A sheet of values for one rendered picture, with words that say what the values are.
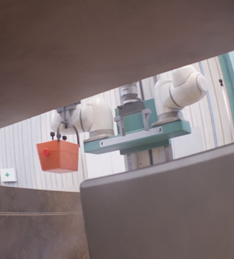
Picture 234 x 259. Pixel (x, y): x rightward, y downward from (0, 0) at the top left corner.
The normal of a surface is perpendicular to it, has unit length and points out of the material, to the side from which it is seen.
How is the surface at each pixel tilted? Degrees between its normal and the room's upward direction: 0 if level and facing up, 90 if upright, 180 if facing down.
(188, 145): 90
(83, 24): 180
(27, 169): 90
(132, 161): 90
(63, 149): 97
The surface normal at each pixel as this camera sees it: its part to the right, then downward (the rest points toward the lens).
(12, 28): 0.11, 0.97
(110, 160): -0.07, -0.21
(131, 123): -0.52, -0.12
